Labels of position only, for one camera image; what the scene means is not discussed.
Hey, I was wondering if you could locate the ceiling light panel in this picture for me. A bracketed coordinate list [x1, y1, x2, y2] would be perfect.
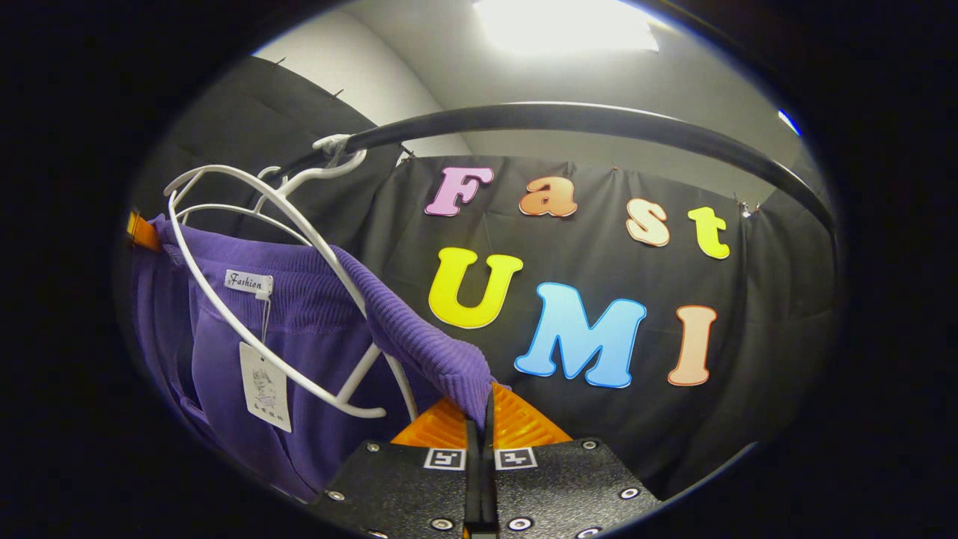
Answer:
[472, 0, 661, 55]

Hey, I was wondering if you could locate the white paper hang tag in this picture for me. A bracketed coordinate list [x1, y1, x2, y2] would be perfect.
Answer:
[239, 342, 293, 433]

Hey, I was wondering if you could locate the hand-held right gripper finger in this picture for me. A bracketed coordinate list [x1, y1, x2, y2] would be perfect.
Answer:
[480, 382, 663, 539]
[307, 395, 481, 539]

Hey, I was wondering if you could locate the white plastic clothes hanger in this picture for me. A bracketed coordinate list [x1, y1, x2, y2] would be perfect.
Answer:
[176, 166, 315, 248]
[163, 135, 420, 421]

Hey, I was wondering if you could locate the purple ribbed jacket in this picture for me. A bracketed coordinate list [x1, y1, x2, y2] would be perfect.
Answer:
[131, 215, 498, 502]

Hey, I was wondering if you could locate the black metal clothes rack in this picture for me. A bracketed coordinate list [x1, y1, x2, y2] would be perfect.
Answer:
[281, 101, 839, 240]

